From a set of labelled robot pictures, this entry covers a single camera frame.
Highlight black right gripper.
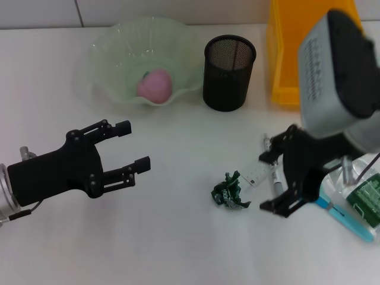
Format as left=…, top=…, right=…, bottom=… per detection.
left=258, top=124, right=349, bottom=219

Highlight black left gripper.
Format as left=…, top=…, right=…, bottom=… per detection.
left=7, top=119, right=151, bottom=208

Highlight clear plastic ruler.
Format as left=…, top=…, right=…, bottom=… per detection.
left=242, top=159, right=277, bottom=188

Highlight green plastic wrapper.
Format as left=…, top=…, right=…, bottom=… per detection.
left=210, top=170, right=252, bottom=210

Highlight pink peach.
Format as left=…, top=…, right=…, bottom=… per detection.
left=136, top=68, right=173, bottom=105

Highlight blue handled scissors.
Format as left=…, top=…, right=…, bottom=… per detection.
left=315, top=178, right=375, bottom=243

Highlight clear green label water bottle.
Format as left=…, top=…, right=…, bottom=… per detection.
left=320, top=151, right=380, bottom=236

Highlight grey white ballpoint pen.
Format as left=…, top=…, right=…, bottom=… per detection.
left=262, top=133, right=286, bottom=199

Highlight green glass fruit bowl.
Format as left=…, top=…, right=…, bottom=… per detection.
left=88, top=17, right=202, bottom=108

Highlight black mesh pen holder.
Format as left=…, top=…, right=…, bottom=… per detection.
left=202, top=34, right=257, bottom=112

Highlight yellow plastic bin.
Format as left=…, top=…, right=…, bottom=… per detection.
left=265, top=0, right=366, bottom=112

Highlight dark right gripper cable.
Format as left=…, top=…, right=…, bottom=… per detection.
left=354, top=153, right=380, bottom=184

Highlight silver left cable connector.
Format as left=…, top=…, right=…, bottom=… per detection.
left=19, top=146, right=37, bottom=161

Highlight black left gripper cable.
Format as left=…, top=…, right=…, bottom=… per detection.
left=8, top=200, right=45, bottom=222

